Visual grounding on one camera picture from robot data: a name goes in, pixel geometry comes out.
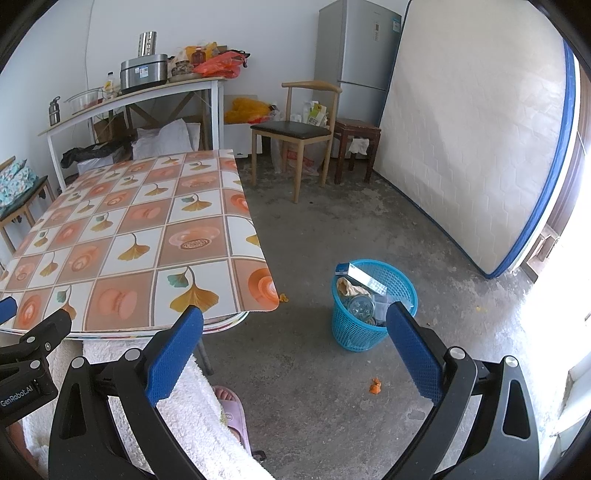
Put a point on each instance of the white woven sack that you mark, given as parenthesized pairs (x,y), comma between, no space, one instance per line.
(161,136)

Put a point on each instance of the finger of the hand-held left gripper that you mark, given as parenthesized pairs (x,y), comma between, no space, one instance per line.
(44,334)
(7,310)

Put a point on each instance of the metal thermos flask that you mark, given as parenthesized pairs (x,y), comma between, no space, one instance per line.
(54,113)

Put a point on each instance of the white green paper bag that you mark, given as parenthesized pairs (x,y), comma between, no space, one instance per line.
(316,114)

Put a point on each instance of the white storage box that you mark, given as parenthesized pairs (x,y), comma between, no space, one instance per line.
(99,165)

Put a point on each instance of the steel rice cooker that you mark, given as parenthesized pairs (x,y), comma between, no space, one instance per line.
(143,74)

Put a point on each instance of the red plastic bag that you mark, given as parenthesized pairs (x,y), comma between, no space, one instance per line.
(219,67)

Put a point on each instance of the grey refrigerator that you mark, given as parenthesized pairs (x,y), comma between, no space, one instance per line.
(355,55)

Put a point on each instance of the perforated metal utensil holder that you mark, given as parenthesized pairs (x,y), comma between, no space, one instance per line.
(147,44)

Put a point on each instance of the blue white toothpaste box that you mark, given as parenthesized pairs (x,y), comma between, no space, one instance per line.
(364,278)

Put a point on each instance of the wooden chair dark seat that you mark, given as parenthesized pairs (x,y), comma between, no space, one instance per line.
(27,205)
(291,129)

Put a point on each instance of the small white plastic bottle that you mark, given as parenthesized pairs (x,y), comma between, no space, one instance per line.
(109,85)

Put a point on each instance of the white plastic shopping bag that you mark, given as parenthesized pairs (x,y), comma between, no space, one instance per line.
(300,157)

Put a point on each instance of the person's white fleece pants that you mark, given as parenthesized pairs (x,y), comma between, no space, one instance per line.
(194,429)

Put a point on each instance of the black bag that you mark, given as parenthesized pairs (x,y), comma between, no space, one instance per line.
(92,152)

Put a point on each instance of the ginkgo patterned tablecloth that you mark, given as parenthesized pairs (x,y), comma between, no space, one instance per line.
(138,217)

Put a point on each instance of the white low cabinet box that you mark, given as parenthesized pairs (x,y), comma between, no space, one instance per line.
(238,138)

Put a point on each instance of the white side table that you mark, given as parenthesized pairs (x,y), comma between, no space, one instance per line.
(138,98)

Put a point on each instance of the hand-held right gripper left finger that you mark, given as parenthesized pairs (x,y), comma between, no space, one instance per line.
(175,355)

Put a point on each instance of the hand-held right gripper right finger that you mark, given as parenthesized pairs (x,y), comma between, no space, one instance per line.
(415,355)

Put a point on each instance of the dark wooden stool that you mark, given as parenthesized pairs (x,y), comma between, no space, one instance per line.
(358,124)

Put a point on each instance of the white rag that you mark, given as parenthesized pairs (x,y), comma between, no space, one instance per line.
(358,145)

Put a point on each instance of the pink slipper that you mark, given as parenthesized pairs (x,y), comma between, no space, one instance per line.
(233,417)

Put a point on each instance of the white mattress blue edge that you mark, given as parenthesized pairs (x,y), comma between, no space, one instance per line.
(461,138)

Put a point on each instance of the blue plastic basket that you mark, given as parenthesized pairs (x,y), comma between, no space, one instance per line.
(355,332)

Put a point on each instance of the person's bare foot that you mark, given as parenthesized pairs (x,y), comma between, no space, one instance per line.
(225,394)

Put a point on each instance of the brown paper shopping bag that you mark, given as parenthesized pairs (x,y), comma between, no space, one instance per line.
(106,131)

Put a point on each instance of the floral cushion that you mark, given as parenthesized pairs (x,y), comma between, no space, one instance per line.
(16,182)

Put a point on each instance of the yellow plastic bag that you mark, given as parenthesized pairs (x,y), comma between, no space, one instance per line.
(244,110)

